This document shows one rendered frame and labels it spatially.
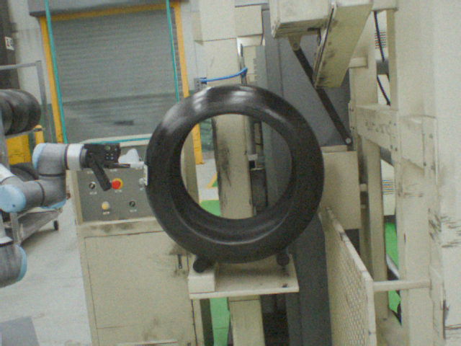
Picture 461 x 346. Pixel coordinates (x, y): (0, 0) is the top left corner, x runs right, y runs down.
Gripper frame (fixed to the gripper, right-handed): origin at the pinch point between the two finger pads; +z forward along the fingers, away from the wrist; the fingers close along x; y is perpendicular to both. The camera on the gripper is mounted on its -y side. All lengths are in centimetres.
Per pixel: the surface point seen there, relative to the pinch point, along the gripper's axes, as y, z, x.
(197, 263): -31.0, 20.3, -8.6
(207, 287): -39.1, 23.6, -8.6
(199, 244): -23.3, 21.2, -12.4
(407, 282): -17, 76, -57
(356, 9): 48, 62, -43
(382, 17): 89, 152, 349
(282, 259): -28, 48, -9
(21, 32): 110, -430, 950
